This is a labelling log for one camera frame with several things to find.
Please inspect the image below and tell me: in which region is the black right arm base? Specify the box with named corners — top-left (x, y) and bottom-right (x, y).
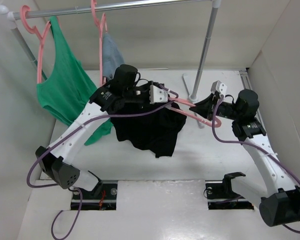
top-left (203, 172), bottom-right (255, 210)

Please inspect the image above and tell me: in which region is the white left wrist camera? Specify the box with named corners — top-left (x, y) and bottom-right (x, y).
top-left (149, 85), bottom-right (169, 104)

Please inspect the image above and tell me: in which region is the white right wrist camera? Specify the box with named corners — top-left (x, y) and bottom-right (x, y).
top-left (210, 80), bottom-right (228, 98)

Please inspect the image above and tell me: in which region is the blue denim garment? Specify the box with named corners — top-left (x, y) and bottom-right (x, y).
top-left (102, 33), bottom-right (125, 80)

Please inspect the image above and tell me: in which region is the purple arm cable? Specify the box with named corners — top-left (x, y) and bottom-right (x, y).
top-left (26, 86), bottom-right (180, 240)
top-left (211, 93), bottom-right (300, 234)

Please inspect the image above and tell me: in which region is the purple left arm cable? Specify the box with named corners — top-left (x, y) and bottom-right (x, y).
top-left (26, 86), bottom-right (180, 240)

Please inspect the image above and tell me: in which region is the black t shirt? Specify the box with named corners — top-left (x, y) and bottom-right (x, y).
top-left (110, 107), bottom-right (187, 158)

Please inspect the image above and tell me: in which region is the green tank top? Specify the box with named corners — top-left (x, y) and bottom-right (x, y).
top-left (36, 16), bottom-right (113, 147)

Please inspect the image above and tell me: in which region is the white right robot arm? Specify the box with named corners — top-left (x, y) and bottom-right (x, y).
top-left (190, 89), bottom-right (300, 227)

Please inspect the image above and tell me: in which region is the pink hanger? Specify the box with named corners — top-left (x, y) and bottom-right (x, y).
top-left (19, 5), bottom-right (61, 85)
top-left (90, 0), bottom-right (108, 86)
top-left (166, 97), bottom-right (222, 128)

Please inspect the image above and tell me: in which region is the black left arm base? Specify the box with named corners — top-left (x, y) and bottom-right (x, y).
top-left (70, 171), bottom-right (118, 211)

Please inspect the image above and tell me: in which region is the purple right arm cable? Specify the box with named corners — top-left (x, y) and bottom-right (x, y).
top-left (211, 93), bottom-right (300, 234)

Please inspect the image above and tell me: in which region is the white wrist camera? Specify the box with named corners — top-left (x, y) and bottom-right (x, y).
top-left (210, 80), bottom-right (228, 98)
top-left (149, 85), bottom-right (169, 104)

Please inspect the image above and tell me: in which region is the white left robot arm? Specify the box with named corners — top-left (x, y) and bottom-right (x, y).
top-left (35, 64), bottom-right (154, 199)

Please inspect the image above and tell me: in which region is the silver clothes rack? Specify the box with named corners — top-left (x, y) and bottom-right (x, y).
top-left (0, 0), bottom-right (223, 130)

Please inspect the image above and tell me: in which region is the aluminium rail right side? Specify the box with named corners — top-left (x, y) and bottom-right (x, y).
top-left (239, 70), bottom-right (253, 90)

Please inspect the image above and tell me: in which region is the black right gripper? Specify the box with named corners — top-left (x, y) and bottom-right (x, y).
top-left (189, 92), bottom-right (242, 121)

